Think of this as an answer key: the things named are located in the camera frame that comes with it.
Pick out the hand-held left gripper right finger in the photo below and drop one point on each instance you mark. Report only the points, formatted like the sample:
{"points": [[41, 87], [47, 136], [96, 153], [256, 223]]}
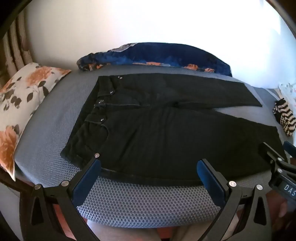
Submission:
{"points": [[209, 182]]}

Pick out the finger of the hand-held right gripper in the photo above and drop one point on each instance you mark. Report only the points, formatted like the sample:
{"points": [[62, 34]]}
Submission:
{"points": [[289, 149], [270, 153]]}

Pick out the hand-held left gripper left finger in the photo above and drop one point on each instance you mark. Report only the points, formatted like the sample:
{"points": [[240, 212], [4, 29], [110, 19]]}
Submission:
{"points": [[89, 177]]}

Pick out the black pants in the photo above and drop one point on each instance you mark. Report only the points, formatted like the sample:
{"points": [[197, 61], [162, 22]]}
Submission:
{"points": [[166, 136]]}

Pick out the person's right hand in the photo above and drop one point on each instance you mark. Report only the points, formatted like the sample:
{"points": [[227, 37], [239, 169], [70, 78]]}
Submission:
{"points": [[281, 209]]}

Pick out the black white striped knit cloth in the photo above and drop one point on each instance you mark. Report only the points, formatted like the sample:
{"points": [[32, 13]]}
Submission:
{"points": [[286, 117]]}

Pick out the grey bed mattress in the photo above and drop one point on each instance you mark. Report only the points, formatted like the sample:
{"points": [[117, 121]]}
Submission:
{"points": [[269, 111]]}

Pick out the grey mesh mat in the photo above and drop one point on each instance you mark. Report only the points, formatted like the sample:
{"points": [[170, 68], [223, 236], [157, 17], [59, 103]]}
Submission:
{"points": [[129, 204]]}

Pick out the white patterned cloth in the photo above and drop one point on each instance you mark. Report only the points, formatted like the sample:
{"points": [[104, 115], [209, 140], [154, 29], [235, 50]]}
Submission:
{"points": [[289, 90]]}

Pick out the white floral pillow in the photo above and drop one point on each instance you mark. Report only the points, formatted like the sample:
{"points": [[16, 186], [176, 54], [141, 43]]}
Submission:
{"points": [[25, 92]]}

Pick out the blue floral blanket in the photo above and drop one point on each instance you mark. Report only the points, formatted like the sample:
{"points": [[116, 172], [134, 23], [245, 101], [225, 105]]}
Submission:
{"points": [[161, 54]]}

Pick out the white radiator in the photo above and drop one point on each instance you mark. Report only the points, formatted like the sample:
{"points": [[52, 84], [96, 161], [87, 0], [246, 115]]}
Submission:
{"points": [[13, 44]]}

